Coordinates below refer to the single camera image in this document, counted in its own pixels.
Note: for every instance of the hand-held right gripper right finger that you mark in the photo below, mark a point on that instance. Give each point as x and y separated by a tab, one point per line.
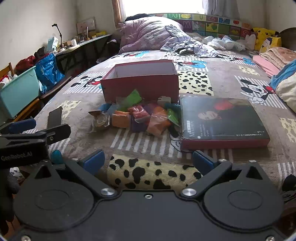
203	161

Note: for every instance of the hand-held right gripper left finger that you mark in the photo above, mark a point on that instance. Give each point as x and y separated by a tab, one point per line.
92	161

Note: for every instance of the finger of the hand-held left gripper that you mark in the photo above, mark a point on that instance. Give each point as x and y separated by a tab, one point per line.
57	132
23	125

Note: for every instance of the salmon brown clay packet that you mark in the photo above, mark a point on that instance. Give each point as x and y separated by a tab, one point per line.
157	126

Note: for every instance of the pile of coloured clay packets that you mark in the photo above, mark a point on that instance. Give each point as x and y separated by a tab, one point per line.
138	126

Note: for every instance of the red clay packet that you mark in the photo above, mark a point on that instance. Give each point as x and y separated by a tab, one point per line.
138	113

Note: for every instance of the pink cardboard box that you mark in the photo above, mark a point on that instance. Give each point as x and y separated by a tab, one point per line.
141	85

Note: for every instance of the person's left hand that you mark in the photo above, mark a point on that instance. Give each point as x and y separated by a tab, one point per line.
8	192

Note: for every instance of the black phone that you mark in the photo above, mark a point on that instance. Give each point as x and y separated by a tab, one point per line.
54	117

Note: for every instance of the teal storage bin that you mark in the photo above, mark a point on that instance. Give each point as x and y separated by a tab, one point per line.
18	92

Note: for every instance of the tape roll in clear bag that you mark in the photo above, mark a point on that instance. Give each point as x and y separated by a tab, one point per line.
100	121

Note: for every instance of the wooden chair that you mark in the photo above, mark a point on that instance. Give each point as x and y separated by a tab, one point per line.
7	69

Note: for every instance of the blue plastic bag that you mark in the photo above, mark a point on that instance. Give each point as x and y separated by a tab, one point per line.
48	71

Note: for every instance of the red clothing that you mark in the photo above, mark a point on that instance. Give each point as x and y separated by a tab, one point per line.
25	63

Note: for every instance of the small grey toy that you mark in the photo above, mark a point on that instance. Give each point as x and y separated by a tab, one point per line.
164	101

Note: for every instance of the white tray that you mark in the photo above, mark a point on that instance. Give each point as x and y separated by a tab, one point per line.
69	49

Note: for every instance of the white cup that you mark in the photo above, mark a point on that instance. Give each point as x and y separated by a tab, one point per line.
74	42

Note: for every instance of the black desk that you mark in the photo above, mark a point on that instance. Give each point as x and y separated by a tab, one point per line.
87	45

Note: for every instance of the black gooseneck stand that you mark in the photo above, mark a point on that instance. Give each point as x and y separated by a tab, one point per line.
59	32

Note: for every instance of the yellow boxes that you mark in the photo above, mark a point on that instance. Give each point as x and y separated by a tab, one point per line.
99	34

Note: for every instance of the blue and cream pillow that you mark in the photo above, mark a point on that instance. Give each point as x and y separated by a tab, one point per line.
286	83

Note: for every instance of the pink folded blanket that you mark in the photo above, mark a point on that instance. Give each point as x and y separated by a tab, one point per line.
266	64

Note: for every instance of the white clothes pile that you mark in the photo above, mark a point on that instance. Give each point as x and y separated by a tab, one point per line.
222	42

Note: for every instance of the white rabbit plush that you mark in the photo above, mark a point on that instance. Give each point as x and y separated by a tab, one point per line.
248	41

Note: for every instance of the beige folded blanket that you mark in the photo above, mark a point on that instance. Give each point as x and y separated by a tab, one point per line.
279	55

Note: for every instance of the purple quilt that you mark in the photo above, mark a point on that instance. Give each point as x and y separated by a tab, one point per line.
148	34

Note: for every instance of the yellow printed cushion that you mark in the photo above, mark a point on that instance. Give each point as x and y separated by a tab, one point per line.
271	44

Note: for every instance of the alphabet foam mat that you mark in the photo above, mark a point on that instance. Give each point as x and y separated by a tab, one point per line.
215	25

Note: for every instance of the yellow plush toy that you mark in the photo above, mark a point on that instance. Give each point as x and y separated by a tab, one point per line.
263	34

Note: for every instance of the dark wooden headboard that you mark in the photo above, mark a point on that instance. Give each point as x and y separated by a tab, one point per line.
288	34

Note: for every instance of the light curtain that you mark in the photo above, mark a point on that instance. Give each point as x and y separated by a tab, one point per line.
219	7

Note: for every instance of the window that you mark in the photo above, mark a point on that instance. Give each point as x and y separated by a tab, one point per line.
157	7

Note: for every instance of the picture frame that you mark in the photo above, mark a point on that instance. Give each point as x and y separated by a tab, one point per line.
86	25

